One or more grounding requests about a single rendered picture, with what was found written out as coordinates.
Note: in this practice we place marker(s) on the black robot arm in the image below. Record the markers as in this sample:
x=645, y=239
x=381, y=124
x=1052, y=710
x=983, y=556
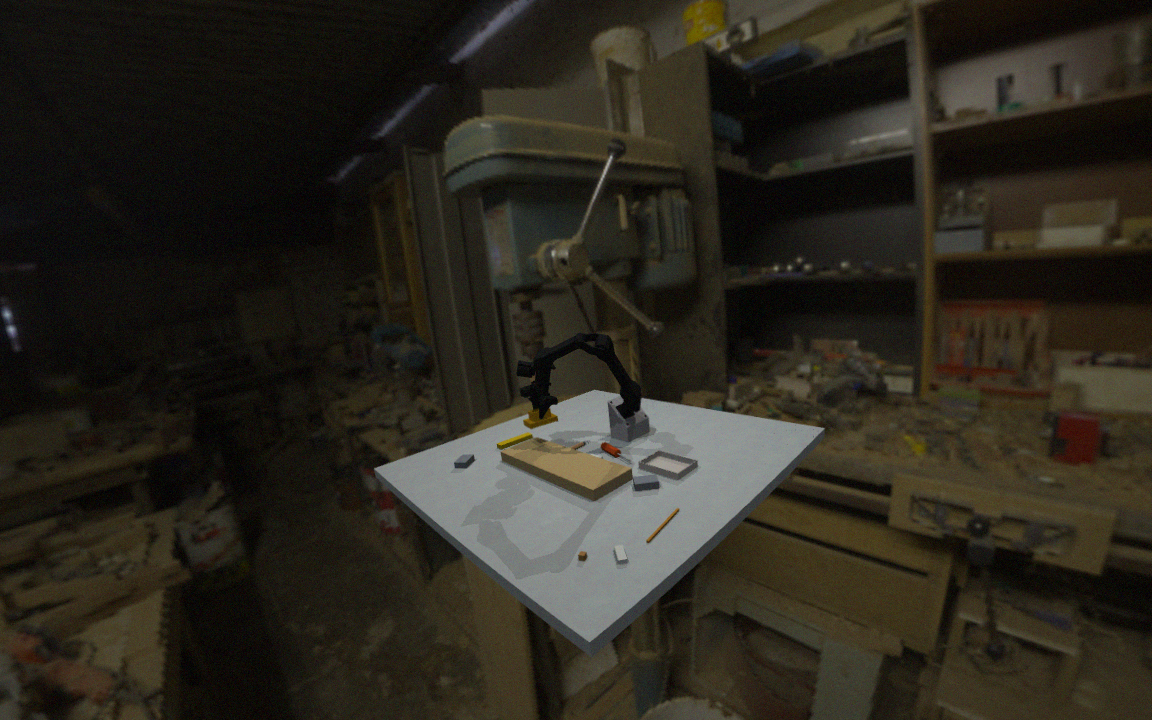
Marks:
x=604, y=349

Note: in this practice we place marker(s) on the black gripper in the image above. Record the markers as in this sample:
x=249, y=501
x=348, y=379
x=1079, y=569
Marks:
x=544, y=400

